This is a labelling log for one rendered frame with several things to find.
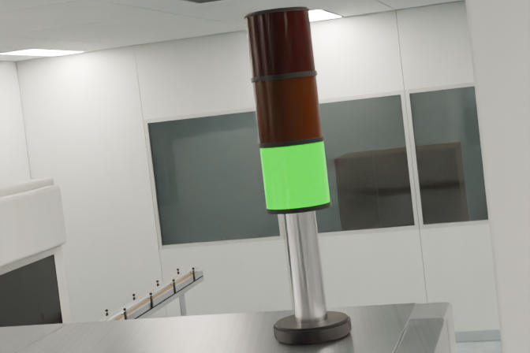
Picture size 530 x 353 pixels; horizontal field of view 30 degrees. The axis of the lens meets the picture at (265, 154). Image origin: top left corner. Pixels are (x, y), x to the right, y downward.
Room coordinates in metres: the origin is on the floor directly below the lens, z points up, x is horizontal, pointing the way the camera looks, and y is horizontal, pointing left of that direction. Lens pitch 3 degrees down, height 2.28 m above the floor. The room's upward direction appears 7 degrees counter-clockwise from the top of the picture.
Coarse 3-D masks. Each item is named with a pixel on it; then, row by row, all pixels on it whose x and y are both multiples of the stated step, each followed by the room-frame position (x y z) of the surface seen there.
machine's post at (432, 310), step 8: (416, 304) 0.82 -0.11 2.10; (424, 304) 0.82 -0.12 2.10; (432, 304) 0.81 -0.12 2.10; (440, 304) 0.81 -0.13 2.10; (448, 304) 0.81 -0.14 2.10; (416, 312) 0.79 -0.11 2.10; (424, 312) 0.79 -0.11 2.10; (432, 312) 0.79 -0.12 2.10; (440, 312) 0.78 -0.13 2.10; (448, 312) 0.79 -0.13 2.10; (448, 320) 0.77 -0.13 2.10; (448, 328) 0.77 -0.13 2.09; (448, 336) 0.77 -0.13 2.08; (456, 352) 0.81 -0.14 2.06
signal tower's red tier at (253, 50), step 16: (256, 16) 0.74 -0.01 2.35; (272, 16) 0.73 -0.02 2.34; (288, 16) 0.73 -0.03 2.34; (304, 16) 0.74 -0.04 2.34; (256, 32) 0.74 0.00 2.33; (272, 32) 0.73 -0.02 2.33; (288, 32) 0.73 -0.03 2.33; (304, 32) 0.74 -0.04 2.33; (256, 48) 0.74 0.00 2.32; (272, 48) 0.73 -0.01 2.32; (288, 48) 0.73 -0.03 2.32; (304, 48) 0.74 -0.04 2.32; (256, 64) 0.74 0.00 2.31; (272, 64) 0.73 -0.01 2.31; (288, 64) 0.73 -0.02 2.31; (304, 64) 0.74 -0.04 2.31
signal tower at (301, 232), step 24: (312, 72) 0.74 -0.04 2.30; (264, 144) 0.74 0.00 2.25; (288, 144) 0.73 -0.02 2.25; (288, 216) 0.75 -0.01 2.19; (312, 216) 0.75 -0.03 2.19; (288, 240) 0.75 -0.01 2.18; (312, 240) 0.74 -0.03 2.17; (312, 264) 0.74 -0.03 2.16; (312, 288) 0.74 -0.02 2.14; (312, 312) 0.74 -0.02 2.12; (336, 312) 0.77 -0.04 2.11; (288, 336) 0.73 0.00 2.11; (312, 336) 0.72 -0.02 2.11; (336, 336) 0.73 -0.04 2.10
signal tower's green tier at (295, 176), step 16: (304, 144) 0.73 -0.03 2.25; (320, 144) 0.74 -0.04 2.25; (272, 160) 0.74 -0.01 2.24; (288, 160) 0.73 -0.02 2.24; (304, 160) 0.73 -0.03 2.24; (320, 160) 0.74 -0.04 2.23; (272, 176) 0.74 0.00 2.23; (288, 176) 0.73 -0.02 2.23; (304, 176) 0.73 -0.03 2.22; (320, 176) 0.74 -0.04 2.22; (272, 192) 0.74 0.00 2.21; (288, 192) 0.73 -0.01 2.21; (304, 192) 0.73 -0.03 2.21; (320, 192) 0.74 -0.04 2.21; (272, 208) 0.74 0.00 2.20; (288, 208) 0.73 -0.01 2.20
